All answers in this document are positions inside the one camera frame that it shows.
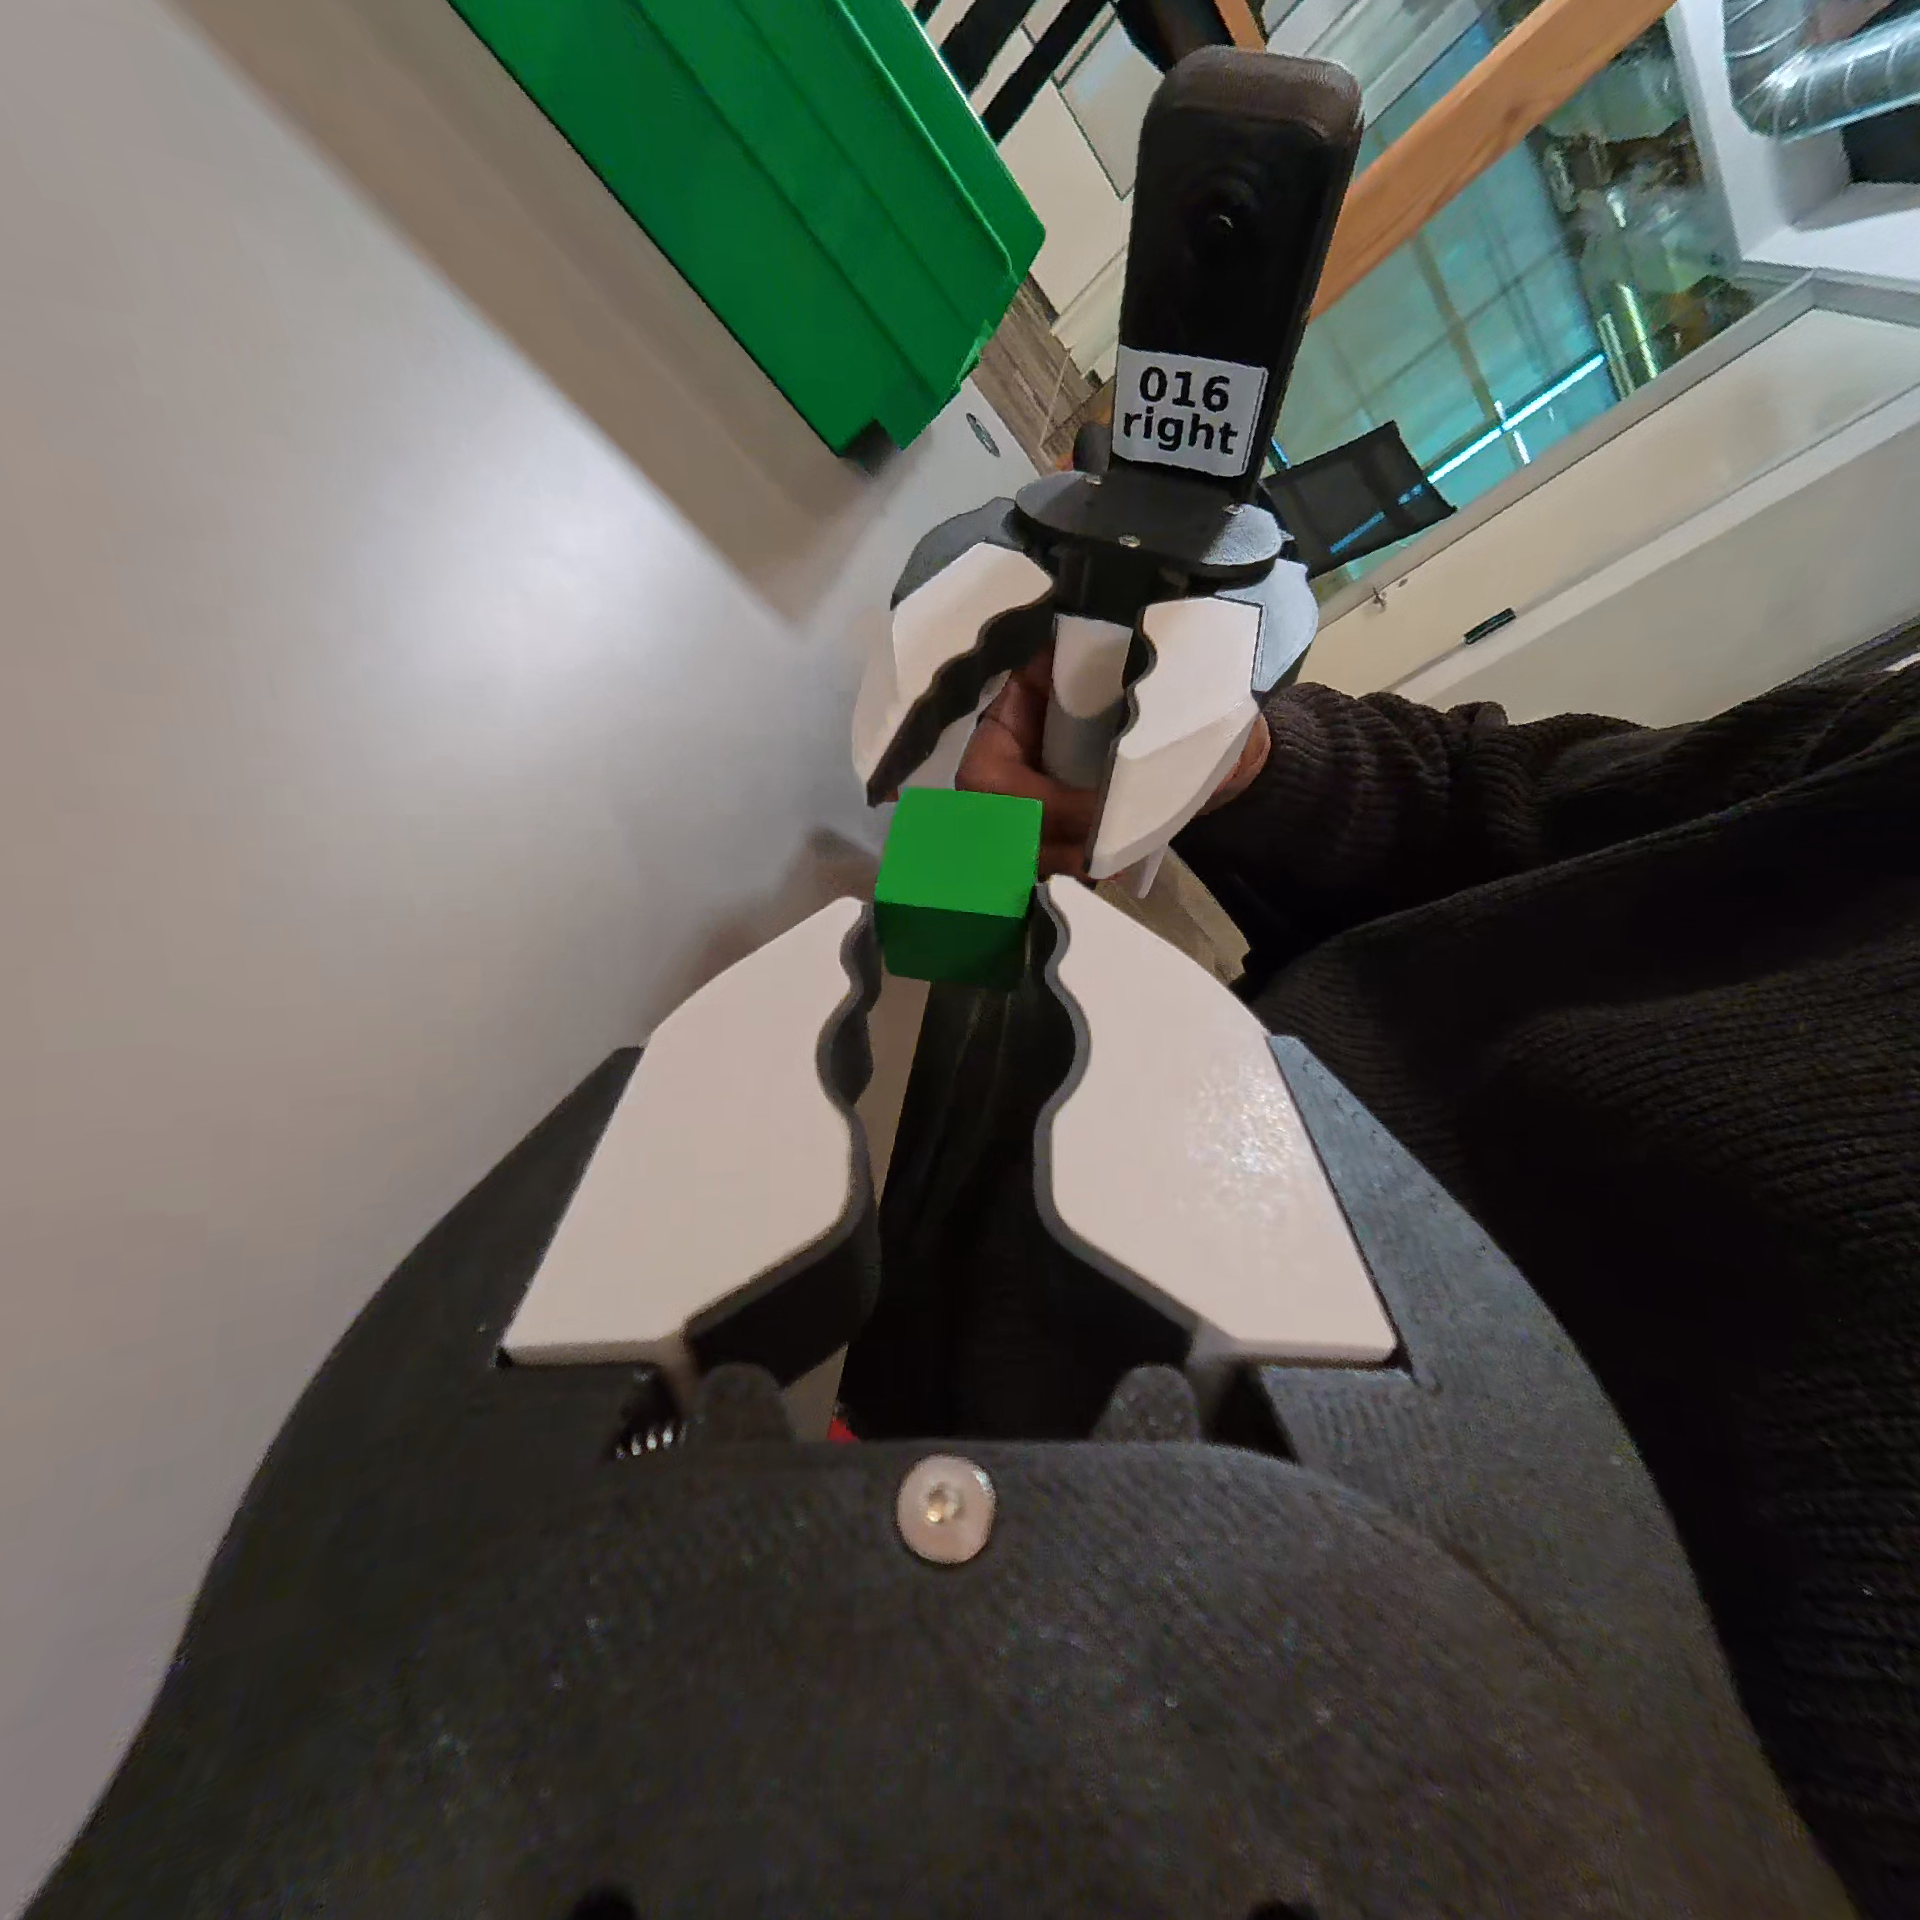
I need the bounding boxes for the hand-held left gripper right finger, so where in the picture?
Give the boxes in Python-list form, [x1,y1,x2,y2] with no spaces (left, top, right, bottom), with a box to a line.
[1031,874,1404,1420]

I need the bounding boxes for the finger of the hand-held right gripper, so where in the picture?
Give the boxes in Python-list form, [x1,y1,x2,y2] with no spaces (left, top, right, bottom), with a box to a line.
[850,540,1058,811]
[1088,598,1272,906]

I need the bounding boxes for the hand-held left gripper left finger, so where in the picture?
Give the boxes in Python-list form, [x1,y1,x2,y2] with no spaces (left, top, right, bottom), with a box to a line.
[502,896,879,1420]

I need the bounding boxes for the small green cube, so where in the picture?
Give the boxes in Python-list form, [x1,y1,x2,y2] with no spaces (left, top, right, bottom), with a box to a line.
[872,792,1047,993]

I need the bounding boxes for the green plastic bin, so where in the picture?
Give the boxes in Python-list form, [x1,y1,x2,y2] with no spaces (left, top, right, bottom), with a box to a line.
[450,0,1047,459]

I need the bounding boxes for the person's right forearm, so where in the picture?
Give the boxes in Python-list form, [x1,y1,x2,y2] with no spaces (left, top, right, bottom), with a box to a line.
[1176,681,1652,986]

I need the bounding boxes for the grey desk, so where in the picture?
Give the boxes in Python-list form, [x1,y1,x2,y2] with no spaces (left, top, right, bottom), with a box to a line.
[0,0,1104,1876]

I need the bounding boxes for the person's right hand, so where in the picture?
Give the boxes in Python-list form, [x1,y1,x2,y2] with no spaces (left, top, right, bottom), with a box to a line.
[950,656,1109,886]

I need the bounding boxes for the wooden railing beam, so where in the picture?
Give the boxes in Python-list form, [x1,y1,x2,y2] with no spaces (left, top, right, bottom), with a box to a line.
[1216,0,1680,320]

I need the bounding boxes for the person's black sweater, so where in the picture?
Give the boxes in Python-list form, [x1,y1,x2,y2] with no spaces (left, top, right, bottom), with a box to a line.
[847,623,1920,1920]

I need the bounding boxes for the silver ventilation ducts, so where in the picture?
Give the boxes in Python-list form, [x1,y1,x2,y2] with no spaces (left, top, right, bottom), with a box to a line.
[1722,0,1920,140]

